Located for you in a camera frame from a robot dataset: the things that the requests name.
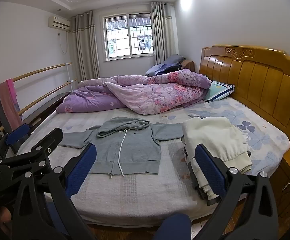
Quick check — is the white wall air conditioner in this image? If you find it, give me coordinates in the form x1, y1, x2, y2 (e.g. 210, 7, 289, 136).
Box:
48, 16, 71, 32

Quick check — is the patterned bed mattress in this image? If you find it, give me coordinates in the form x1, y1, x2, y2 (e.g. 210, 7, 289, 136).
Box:
15, 97, 290, 222

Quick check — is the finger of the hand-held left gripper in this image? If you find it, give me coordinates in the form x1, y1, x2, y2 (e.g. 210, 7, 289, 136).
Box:
0, 127, 64, 174
0, 124, 30, 161

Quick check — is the wooden bed headboard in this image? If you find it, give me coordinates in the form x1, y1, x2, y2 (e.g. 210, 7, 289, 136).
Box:
199, 45, 290, 141

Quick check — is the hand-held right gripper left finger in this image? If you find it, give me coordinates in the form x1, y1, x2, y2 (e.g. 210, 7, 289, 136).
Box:
10, 143, 97, 240

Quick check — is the striped green blue pillow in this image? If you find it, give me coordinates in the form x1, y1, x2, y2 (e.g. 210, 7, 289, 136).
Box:
204, 81, 235, 102

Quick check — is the wooden nightstand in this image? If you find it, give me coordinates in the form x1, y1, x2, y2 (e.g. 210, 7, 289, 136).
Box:
268, 140, 290, 218

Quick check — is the pink towel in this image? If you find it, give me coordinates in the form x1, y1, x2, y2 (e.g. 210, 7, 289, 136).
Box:
6, 79, 24, 121

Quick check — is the wooden barre rail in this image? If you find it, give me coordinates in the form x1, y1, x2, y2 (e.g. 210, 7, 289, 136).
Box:
0, 62, 73, 94
0, 80, 74, 132

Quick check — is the grey zip hoodie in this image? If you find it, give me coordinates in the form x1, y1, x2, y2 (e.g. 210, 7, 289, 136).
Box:
58, 116, 185, 178

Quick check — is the white barre post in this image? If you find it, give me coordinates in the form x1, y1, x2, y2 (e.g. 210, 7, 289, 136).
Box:
65, 62, 71, 98

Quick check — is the blue grey pillow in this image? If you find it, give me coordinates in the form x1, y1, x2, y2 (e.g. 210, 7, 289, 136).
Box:
145, 54, 187, 77

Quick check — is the grey brown cloth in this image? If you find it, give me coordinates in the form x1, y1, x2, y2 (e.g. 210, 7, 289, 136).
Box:
0, 81, 23, 131

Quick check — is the white air conditioner cable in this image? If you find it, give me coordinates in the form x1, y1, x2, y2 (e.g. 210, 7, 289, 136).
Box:
58, 32, 68, 54

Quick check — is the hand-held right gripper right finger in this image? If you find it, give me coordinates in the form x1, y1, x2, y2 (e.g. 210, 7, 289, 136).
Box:
192, 143, 279, 240

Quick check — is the white black-print folded garment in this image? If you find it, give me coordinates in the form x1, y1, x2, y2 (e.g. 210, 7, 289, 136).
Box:
184, 135, 214, 200

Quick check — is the person's left hand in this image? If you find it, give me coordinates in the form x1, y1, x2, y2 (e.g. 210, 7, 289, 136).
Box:
0, 206, 12, 228

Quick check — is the wooden cabinet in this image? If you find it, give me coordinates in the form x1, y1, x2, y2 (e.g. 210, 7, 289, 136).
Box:
181, 60, 196, 73

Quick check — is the purple floral quilt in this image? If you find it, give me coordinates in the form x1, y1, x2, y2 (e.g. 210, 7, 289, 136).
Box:
56, 69, 212, 115

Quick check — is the person's blue clothing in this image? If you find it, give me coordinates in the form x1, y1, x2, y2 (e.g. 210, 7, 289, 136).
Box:
152, 214, 192, 240

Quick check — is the grey beige curtain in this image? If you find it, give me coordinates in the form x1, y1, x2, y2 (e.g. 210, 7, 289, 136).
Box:
150, 1, 179, 64
71, 10, 100, 82

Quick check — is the cream knit sweater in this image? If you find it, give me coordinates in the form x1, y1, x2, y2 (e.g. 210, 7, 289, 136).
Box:
182, 117, 253, 176

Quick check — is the barred window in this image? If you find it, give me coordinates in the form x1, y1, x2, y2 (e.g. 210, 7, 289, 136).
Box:
100, 12, 157, 62

